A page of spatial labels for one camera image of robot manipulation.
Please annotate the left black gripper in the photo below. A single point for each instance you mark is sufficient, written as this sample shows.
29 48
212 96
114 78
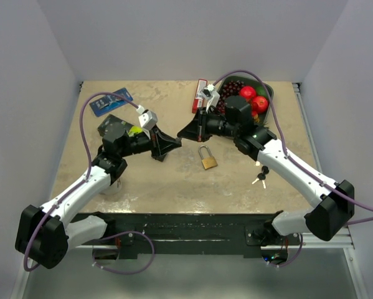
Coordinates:
161 142

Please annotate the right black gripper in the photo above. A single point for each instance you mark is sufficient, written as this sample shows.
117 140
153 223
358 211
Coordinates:
197 129

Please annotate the brass padlock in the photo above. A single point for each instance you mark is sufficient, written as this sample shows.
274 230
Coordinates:
208 162

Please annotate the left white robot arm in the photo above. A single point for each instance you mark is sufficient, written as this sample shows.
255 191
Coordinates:
46 233

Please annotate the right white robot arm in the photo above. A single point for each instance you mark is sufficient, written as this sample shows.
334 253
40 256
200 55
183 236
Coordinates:
329 212

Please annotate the black headed key bunch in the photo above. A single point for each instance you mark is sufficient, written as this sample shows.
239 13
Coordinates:
262 176

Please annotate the red rectangular box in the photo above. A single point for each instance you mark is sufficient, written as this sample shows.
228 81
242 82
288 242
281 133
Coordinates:
198 98

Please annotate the green black product box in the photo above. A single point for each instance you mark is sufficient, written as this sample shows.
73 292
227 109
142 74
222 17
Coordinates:
111 121

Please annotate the dark red grapes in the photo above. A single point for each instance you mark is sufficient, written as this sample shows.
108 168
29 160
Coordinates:
229 89

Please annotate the red leafy fruit cluster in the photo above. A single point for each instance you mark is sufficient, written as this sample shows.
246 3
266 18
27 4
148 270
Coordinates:
260 118

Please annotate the red apple upper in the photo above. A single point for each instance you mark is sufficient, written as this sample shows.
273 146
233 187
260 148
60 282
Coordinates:
248 92

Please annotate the red apple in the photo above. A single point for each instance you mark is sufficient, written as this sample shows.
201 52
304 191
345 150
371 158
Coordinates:
248 92
260 104

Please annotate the white tape roll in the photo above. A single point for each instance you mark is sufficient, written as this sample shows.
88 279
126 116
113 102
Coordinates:
112 189

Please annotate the blue blister pack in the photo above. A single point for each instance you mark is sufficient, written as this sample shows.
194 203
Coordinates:
108 103

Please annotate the red apple lower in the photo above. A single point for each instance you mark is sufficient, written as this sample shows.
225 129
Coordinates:
260 104

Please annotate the green lime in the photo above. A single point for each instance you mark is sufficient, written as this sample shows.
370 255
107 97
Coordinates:
261 91

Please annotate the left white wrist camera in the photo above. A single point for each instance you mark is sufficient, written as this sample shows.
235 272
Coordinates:
147 119

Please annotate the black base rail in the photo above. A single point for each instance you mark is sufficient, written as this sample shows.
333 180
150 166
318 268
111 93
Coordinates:
190 234

